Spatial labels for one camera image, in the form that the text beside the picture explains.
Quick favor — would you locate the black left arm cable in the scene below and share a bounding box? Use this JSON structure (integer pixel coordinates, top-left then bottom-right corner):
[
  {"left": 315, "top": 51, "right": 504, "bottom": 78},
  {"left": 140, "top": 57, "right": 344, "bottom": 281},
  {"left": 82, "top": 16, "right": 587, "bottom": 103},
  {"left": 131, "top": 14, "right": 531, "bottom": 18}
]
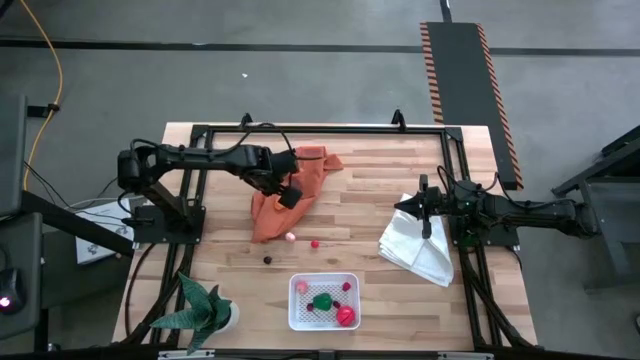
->
[{"left": 129, "top": 122, "right": 296, "bottom": 161}]

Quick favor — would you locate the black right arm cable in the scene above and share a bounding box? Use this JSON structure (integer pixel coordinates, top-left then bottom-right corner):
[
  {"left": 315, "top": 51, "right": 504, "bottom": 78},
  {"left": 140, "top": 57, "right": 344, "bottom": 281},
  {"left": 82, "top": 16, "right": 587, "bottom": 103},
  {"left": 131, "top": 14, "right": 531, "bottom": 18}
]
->
[{"left": 436, "top": 164, "right": 576, "bottom": 211}]

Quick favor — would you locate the green plant in white pot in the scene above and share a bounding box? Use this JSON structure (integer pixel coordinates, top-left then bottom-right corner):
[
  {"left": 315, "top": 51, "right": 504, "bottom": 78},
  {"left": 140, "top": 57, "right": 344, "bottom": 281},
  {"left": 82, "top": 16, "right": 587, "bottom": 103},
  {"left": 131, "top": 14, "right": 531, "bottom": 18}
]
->
[{"left": 149, "top": 272, "right": 241, "bottom": 356}]

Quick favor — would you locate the white perforated plastic basket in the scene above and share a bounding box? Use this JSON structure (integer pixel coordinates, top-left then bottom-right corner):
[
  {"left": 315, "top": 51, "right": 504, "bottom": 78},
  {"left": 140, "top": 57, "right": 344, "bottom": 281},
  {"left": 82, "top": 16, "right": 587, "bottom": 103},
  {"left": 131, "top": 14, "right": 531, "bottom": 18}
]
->
[{"left": 288, "top": 272, "right": 362, "bottom": 332}]

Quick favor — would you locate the white printed paper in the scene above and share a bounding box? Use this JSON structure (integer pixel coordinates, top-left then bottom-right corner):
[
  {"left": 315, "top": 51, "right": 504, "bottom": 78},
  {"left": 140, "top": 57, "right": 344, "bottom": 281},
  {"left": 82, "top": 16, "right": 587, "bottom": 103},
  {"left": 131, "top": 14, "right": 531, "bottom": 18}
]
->
[{"left": 74, "top": 198, "right": 136, "bottom": 265}]

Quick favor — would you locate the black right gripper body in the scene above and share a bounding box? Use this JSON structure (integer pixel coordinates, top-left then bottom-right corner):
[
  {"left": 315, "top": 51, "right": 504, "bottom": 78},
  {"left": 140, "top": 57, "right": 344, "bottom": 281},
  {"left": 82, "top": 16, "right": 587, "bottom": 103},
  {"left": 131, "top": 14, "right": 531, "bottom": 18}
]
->
[{"left": 419, "top": 174, "right": 457, "bottom": 240}]

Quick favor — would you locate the thick black cable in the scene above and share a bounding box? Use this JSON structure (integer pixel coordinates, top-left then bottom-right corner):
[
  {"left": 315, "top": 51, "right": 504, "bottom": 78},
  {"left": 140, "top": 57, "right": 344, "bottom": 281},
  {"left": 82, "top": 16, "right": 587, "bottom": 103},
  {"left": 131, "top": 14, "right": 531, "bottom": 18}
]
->
[{"left": 124, "top": 242, "right": 157, "bottom": 341}]

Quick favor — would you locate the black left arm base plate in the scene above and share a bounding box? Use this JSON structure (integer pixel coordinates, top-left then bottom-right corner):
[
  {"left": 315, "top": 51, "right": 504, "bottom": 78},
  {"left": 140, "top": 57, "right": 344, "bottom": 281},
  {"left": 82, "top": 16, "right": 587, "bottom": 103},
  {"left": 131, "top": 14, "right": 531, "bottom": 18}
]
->
[{"left": 132, "top": 204, "right": 206, "bottom": 245}]

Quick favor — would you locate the dark grey monitor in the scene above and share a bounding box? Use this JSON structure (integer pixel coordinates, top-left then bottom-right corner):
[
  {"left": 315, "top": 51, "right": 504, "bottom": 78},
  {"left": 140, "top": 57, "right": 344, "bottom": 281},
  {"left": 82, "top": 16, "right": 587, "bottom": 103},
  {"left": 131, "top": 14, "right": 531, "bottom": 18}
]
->
[{"left": 0, "top": 92, "right": 29, "bottom": 217}]

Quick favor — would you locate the silver frame bracket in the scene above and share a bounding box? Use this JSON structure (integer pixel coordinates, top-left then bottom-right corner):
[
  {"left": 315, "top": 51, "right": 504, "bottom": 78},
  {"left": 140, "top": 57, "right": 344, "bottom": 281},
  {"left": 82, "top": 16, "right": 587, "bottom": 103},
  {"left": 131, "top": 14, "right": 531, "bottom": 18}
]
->
[
  {"left": 437, "top": 351, "right": 496, "bottom": 360},
  {"left": 157, "top": 349, "right": 216, "bottom": 360}
]

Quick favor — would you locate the red toy tomato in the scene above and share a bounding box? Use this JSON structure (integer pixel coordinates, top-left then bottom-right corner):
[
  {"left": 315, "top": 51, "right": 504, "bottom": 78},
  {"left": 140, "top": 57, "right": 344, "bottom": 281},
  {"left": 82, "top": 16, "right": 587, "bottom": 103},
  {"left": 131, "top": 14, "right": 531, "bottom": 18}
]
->
[{"left": 335, "top": 305, "right": 357, "bottom": 328}]

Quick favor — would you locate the black computer mouse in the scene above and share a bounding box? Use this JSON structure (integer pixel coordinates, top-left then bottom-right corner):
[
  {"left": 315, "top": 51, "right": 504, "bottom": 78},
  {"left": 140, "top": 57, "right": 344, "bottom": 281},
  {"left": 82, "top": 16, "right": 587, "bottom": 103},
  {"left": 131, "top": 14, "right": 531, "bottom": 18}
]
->
[{"left": 0, "top": 267, "right": 26, "bottom": 316}]

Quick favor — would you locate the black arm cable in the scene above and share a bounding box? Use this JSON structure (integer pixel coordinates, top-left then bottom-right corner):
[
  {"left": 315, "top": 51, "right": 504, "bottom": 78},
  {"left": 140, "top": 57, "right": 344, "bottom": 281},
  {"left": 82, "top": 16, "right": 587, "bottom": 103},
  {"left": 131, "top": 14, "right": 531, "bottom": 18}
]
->
[
  {"left": 436, "top": 164, "right": 576, "bottom": 211},
  {"left": 129, "top": 122, "right": 296, "bottom": 161}
]

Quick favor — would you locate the yellow floor cable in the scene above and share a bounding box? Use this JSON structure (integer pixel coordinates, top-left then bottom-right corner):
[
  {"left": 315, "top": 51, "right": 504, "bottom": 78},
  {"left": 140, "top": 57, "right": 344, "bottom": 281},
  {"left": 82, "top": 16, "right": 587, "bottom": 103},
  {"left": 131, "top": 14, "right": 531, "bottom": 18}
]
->
[{"left": 19, "top": 0, "right": 65, "bottom": 191}]

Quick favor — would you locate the black orange-striped floor ramp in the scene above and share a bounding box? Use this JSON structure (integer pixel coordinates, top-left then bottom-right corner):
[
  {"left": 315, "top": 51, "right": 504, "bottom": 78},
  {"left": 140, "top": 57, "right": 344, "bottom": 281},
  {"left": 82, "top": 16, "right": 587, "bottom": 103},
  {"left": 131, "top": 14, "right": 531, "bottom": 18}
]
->
[{"left": 418, "top": 20, "right": 525, "bottom": 191}]

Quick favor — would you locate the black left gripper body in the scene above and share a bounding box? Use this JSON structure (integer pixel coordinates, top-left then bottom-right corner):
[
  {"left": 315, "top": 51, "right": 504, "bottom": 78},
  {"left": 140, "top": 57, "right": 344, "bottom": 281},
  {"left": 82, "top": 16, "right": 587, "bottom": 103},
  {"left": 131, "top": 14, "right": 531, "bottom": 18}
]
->
[{"left": 254, "top": 147, "right": 301, "bottom": 196}]

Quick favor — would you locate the dark grey metal cart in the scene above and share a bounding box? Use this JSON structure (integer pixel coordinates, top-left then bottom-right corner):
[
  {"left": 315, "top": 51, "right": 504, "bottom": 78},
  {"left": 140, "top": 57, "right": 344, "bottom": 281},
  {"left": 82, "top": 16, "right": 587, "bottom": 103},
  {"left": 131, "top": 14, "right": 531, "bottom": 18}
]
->
[{"left": 551, "top": 124, "right": 640, "bottom": 294}]

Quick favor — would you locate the white folded cloth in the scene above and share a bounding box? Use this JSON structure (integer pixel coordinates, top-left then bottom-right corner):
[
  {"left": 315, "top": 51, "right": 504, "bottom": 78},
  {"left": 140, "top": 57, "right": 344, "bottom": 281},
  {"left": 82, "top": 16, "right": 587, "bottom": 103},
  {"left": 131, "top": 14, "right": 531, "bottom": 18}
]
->
[{"left": 378, "top": 192, "right": 455, "bottom": 288}]

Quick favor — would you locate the dark grey desk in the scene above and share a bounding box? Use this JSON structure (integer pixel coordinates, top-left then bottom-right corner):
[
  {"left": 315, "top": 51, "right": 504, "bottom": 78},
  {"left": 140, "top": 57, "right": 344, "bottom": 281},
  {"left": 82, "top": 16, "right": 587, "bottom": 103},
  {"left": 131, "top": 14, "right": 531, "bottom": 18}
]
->
[{"left": 0, "top": 212, "right": 44, "bottom": 341}]

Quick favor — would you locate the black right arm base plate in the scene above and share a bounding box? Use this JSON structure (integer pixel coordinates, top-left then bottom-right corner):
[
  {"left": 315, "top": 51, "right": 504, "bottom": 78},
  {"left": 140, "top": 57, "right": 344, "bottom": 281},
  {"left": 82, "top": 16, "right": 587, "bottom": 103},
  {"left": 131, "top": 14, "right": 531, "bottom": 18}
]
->
[{"left": 448, "top": 219, "right": 521, "bottom": 248}]

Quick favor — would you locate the black desk support beam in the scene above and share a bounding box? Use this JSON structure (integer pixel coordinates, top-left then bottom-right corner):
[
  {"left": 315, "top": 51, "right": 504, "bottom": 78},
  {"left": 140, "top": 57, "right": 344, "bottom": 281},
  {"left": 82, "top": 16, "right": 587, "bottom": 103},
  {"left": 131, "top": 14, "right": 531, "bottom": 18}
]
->
[{"left": 19, "top": 189, "right": 136, "bottom": 257}]

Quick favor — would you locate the black floor cable bracket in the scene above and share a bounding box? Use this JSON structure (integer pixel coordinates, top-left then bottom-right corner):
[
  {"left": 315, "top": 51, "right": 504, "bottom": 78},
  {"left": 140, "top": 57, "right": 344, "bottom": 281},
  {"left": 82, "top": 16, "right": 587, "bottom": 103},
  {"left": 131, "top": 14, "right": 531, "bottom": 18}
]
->
[{"left": 27, "top": 102, "right": 61, "bottom": 119}]

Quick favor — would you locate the orange cloth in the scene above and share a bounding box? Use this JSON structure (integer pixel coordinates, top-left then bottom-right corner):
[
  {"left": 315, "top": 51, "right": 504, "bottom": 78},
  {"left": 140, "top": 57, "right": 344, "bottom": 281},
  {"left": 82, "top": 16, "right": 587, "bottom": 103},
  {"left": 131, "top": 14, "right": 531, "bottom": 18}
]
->
[{"left": 250, "top": 145, "right": 345, "bottom": 245}]

